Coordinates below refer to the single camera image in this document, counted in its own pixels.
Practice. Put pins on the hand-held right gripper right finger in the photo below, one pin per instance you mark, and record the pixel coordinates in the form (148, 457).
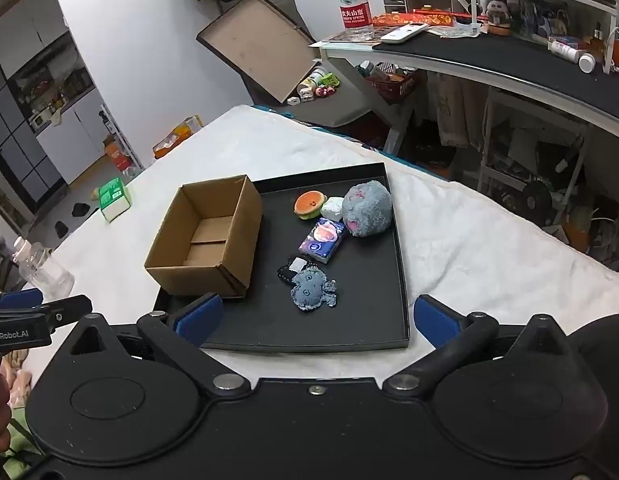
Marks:
(434, 320)

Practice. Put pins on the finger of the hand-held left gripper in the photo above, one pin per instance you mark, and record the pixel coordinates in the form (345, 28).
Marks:
(19, 298)
(69, 312)

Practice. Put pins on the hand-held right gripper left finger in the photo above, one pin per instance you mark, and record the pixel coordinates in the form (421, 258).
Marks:
(199, 317)

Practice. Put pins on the black tray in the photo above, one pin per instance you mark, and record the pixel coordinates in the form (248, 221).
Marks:
(369, 285)

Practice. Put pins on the brown cardboard box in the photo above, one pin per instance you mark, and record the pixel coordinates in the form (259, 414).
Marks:
(204, 232)

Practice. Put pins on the denim turtle plush toy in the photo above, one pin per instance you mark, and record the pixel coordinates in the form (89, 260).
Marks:
(309, 287)

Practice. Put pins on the grey fluffy plush toy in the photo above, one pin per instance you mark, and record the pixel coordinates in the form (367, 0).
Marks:
(367, 205)

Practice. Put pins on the small peach drink carton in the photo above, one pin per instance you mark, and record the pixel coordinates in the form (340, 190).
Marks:
(322, 240)

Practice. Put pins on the white soft lump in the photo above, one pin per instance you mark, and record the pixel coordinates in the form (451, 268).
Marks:
(333, 208)

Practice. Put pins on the black slipper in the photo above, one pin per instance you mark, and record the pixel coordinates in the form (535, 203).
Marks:
(61, 228)
(81, 209)

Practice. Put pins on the black pouch with white label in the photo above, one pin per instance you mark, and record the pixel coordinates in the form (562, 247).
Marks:
(289, 269)

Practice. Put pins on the green tissue pack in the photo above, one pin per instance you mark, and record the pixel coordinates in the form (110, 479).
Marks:
(111, 195)

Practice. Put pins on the black round disc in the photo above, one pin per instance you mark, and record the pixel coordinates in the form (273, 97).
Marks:
(537, 204)

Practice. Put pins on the burger plush toy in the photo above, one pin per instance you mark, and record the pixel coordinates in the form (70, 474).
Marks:
(310, 205)

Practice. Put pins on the orange bag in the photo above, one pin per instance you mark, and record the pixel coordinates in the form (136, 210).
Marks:
(118, 157)

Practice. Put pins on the white cabinet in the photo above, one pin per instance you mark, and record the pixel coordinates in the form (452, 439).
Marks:
(74, 145)

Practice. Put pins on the white shelf rack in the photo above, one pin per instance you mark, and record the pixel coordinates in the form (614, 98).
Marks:
(121, 135)

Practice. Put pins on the beige hanging cloth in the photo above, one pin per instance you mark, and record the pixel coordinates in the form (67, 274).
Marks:
(459, 110)

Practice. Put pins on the red basket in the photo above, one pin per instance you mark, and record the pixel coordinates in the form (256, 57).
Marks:
(394, 85)

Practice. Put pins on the red toy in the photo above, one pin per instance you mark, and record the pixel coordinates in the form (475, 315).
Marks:
(324, 92)

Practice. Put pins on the green toy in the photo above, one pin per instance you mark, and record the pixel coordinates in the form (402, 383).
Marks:
(330, 80)

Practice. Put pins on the white desk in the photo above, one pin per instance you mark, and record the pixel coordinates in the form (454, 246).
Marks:
(489, 60)

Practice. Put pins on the white can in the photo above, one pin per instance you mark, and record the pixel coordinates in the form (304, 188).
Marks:
(317, 76)

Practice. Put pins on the brown shallow wooden box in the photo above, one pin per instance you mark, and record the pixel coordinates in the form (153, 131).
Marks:
(259, 45)

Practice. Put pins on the white remote control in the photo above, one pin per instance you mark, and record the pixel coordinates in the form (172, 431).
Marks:
(404, 32)

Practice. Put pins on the white pill bottle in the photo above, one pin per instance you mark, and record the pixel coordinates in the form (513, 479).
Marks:
(587, 62)
(564, 51)

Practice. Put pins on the red printed papers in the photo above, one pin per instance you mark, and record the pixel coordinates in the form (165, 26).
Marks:
(414, 16)

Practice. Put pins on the snowman figurine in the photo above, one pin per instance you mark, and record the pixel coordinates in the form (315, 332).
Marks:
(498, 10)

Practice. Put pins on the red label water bottle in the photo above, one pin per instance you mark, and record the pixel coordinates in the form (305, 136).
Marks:
(352, 5)

